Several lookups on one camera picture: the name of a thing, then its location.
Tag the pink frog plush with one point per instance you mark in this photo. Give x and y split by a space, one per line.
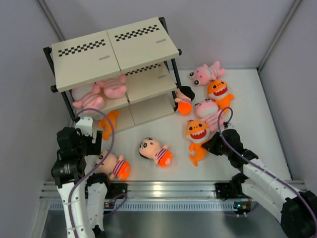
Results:
204 74
208 112

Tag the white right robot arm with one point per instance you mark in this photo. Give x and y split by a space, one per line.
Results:
295 210

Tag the boy doll table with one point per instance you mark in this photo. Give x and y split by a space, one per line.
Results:
151 149

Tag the beige three-tier shelf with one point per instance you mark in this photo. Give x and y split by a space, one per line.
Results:
143 51

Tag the orange shark plush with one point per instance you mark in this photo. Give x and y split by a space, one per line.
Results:
197 132
218 92
105 125

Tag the pink frog plush shelf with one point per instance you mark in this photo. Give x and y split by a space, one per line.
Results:
87 96
114 88

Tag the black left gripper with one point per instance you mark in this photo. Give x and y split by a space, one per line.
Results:
93 148

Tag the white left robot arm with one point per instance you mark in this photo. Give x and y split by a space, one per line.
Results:
82 194

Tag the boy doll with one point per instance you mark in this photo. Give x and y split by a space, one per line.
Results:
184 98
115 167

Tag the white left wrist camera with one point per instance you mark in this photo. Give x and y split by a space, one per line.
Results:
85 125

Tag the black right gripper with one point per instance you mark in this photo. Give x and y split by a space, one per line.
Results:
210 145

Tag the pink frog plush shelf right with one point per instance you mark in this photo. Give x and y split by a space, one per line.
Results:
114 88

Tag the aluminium mounting rail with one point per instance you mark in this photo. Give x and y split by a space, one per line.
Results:
215 196

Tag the orange shark plush on shelf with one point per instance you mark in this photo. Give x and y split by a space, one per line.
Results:
105 125

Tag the pink frog plush shelf left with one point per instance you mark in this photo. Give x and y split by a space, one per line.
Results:
87 96

